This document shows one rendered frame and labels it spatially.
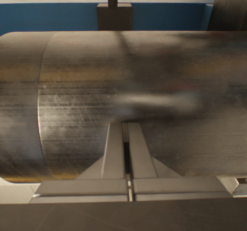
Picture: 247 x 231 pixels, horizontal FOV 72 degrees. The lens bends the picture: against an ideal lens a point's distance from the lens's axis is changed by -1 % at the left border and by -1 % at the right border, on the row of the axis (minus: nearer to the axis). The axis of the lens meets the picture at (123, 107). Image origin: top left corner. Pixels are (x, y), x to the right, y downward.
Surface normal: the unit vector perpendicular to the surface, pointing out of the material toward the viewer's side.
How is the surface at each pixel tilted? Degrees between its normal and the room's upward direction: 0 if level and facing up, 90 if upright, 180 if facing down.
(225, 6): 0
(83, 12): 90
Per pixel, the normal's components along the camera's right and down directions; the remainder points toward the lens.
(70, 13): 0.03, 0.59
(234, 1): -1.00, 0.01
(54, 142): 0.03, 0.33
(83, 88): 0.02, -0.18
